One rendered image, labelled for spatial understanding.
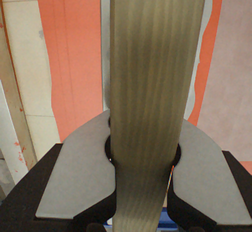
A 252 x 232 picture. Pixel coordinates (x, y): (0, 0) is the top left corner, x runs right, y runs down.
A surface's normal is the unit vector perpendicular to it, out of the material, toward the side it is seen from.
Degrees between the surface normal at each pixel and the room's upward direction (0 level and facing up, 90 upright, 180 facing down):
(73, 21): 0
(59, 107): 0
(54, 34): 0
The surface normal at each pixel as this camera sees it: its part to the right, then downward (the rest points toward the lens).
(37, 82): -0.04, 0.47
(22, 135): 1.00, 0.04
